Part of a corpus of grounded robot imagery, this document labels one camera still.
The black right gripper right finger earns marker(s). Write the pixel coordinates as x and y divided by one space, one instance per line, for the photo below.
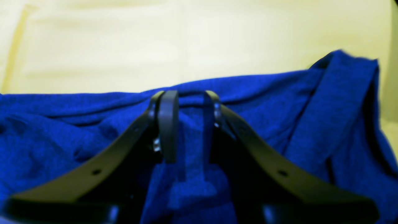
265 187

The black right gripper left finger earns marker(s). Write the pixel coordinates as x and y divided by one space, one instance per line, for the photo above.
110 188

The yellow table cloth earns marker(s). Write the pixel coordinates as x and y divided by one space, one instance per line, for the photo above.
70 46

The blue long-sleeve shirt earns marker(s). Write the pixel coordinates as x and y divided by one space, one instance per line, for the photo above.
324 119

